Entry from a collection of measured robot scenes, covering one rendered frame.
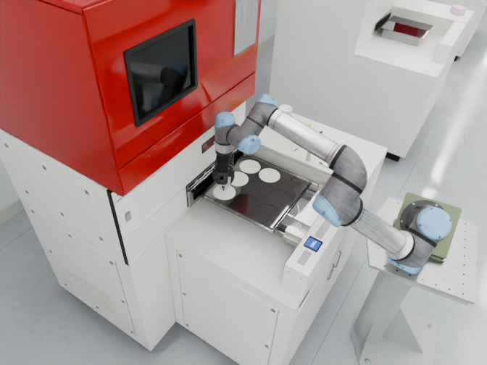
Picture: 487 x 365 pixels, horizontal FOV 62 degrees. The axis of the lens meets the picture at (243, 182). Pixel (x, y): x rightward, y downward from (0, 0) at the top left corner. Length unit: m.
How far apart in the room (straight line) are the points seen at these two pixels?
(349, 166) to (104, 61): 0.79
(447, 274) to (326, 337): 0.89
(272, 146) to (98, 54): 1.10
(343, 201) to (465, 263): 0.75
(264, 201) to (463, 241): 0.88
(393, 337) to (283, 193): 1.11
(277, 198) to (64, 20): 1.11
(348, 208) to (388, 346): 1.32
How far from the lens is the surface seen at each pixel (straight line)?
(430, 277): 1.80
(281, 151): 1.93
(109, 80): 1.13
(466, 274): 1.89
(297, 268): 1.48
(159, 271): 1.89
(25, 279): 2.84
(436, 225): 1.61
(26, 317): 2.68
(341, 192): 1.32
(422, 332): 2.65
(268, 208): 1.74
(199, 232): 1.74
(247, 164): 1.94
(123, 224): 1.50
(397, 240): 1.54
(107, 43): 1.09
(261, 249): 1.69
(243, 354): 2.11
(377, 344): 2.51
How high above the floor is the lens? 2.15
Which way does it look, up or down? 43 degrees down
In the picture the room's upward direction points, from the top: 4 degrees clockwise
